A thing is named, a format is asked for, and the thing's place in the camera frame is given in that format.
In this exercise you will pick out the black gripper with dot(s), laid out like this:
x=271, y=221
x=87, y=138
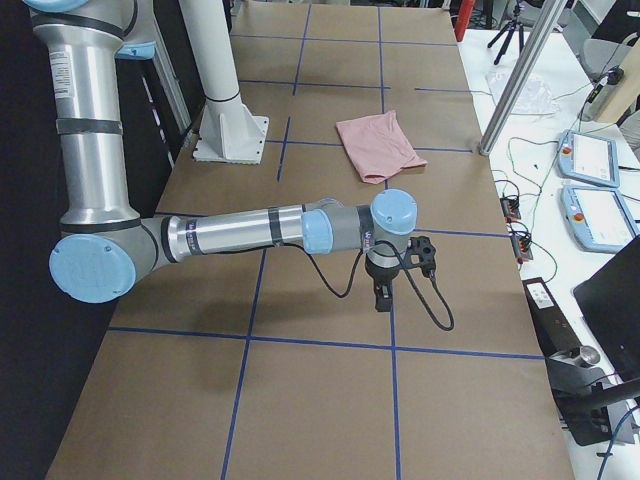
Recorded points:
x=381, y=276

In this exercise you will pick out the teach pendant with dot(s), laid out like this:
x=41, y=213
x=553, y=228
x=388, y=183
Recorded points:
x=598, y=218
x=588, y=158

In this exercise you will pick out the lower teach pendant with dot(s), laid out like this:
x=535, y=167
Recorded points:
x=598, y=218

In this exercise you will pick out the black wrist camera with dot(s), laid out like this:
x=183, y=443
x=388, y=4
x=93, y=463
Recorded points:
x=420, y=253

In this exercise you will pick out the black camera tripod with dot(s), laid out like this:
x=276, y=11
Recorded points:
x=513, y=27

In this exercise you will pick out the black box with label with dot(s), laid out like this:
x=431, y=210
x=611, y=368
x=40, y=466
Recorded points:
x=553, y=330

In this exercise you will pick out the upper orange circuit board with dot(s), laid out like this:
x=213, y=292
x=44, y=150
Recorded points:
x=510, y=206

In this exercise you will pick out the black metal camera mount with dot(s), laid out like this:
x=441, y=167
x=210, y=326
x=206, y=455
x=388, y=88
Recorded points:
x=594, y=408

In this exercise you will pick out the upper teach pendant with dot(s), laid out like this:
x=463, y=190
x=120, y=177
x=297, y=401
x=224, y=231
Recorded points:
x=588, y=158

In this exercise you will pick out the aluminium frame post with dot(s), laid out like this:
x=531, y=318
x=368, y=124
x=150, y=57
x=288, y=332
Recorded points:
x=533, y=47

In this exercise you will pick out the clear plastic bag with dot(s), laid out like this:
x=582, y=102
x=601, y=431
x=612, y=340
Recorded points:
x=535, y=98

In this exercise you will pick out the lower orange circuit board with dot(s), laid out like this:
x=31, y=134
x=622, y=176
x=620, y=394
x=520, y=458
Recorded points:
x=521, y=245

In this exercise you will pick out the orange circuit board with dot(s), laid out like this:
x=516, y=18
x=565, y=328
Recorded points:
x=521, y=245
x=510, y=206

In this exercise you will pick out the grey chair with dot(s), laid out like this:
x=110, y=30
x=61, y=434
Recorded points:
x=598, y=56

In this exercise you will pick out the blue tape grid lines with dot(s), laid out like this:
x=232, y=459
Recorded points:
x=269, y=365

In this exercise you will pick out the red cylinder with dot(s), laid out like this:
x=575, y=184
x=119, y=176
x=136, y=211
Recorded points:
x=465, y=11

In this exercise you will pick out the pink Snoopy t-shirt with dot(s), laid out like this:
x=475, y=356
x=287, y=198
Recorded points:
x=377, y=147

